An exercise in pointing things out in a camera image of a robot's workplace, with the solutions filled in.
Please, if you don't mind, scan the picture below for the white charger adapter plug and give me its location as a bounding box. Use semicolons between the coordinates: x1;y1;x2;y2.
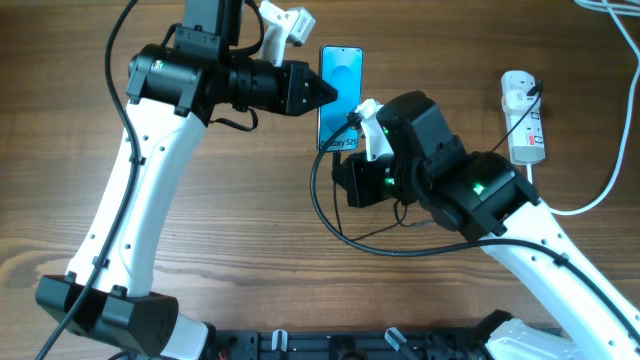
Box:
501;70;539;116

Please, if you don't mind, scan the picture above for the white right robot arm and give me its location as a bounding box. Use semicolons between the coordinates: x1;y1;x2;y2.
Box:
332;91;639;359

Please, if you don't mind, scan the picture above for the white power strip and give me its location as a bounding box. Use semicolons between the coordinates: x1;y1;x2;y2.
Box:
504;80;546;165

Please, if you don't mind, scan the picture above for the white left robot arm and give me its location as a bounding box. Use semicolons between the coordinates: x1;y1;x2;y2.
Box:
35;1;337;359

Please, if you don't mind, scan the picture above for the white power strip cord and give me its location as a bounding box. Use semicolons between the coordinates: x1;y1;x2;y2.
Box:
525;0;640;217

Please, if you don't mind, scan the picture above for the black charging cable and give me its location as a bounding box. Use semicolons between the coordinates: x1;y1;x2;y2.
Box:
331;79;547;242

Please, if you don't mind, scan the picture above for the blue Galaxy smartphone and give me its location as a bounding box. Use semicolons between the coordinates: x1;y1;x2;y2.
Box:
317;45;364;149

